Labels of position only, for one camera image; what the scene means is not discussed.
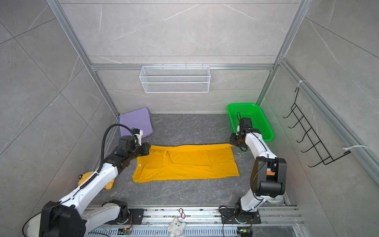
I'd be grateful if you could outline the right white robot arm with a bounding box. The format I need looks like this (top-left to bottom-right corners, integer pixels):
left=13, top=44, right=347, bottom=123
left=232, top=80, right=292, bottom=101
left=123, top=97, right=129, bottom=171
left=230, top=118, right=287, bottom=223

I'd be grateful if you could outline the green plastic basket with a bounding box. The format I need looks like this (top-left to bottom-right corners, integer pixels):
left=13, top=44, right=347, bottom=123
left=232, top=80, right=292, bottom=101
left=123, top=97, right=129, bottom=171
left=227, top=103, right=274, bottom=142

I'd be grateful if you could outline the black corrugated cable hose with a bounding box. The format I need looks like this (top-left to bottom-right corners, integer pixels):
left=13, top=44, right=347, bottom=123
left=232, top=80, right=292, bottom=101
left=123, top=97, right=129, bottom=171
left=96, top=123, right=135, bottom=174

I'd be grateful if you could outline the white wire mesh basket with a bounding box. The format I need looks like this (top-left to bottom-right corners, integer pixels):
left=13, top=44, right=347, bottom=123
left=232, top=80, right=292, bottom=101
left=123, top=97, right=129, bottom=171
left=139, top=66, right=211, bottom=93

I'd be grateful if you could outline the yellow plush toy red dress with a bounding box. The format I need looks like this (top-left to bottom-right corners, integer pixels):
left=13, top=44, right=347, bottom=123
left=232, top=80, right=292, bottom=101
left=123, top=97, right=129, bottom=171
left=78, top=171, right=115, bottom=190

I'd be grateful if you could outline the grey round plush head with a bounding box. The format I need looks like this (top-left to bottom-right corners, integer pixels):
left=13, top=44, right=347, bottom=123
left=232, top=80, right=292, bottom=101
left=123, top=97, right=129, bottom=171
left=266, top=195, right=284, bottom=206

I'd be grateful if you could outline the folded purple t-shirt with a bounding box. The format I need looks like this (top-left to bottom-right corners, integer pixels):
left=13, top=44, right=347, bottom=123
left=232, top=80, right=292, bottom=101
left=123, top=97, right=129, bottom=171
left=118, top=107, right=154, bottom=138

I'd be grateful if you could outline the small white plush toy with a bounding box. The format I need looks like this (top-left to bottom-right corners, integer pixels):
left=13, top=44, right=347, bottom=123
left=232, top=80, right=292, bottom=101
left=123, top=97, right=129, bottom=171
left=168, top=217, right=187, bottom=237

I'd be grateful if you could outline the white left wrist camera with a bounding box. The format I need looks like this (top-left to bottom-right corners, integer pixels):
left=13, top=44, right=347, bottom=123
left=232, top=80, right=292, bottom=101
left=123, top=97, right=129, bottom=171
left=132, top=128, right=143, bottom=146

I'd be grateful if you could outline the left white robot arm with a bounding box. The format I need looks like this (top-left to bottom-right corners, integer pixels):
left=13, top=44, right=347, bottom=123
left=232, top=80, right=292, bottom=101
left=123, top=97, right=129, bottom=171
left=38, top=135, right=152, bottom=237

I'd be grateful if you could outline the yellow t-shirt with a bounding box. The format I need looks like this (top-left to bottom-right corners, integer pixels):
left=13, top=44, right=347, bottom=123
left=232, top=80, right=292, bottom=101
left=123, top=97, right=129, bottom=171
left=132, top=144, right=239, bottom=183

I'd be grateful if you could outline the white plush bear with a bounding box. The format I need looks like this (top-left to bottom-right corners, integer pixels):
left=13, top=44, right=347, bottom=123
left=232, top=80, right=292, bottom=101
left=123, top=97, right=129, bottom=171
left=26, top=213, right=41, bottom=237

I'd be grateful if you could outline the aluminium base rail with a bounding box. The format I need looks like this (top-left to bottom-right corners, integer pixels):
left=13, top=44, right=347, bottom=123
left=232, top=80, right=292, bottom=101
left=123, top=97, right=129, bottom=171
left=87, top=206, right=309, bottom=237

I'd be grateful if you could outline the black wire hook rack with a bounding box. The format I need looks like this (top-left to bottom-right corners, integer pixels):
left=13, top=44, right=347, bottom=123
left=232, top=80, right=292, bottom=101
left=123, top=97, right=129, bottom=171
left=282, top=88, right=351, bottom=168

